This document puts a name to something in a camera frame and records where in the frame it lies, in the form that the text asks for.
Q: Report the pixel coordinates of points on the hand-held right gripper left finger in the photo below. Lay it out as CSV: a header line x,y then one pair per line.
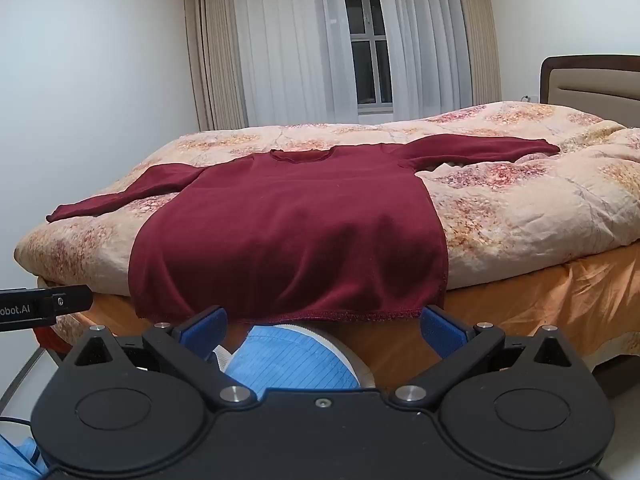
x,y
202,332

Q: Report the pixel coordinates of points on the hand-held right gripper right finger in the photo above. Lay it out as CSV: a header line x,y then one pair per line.
x,y
442,332

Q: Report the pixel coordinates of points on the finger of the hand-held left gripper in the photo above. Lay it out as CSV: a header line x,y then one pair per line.
x,y
70,300

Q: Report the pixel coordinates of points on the maroon long-sleeved sweater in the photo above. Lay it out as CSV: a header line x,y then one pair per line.
x,y
290,230

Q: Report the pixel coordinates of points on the red cloth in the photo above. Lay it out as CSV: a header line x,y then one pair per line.
x,y
52,342

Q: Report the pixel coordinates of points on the blue striped trouser leg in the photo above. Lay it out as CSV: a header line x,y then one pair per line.
x,y
20,460
290,360

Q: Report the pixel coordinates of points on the orange bed sheet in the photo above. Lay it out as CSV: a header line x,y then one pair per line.
x,y
540,310

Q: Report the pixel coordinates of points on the floral printed duvet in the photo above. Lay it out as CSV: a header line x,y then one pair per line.
x,y
510,200

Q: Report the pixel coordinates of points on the beige curtain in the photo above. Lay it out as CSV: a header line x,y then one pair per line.
x,y
215,55
482,40

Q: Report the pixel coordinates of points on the brown padded headboard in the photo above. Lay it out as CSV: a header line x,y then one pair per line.
x,y
590,85

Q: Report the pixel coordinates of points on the sheer white curtain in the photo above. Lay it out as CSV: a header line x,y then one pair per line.
x,y
425,40
290,45

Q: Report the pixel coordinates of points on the white wall socket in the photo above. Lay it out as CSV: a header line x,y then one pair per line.
x,y
532,98

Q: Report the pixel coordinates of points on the window with white frame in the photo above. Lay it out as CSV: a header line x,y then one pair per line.
x,y
369,55

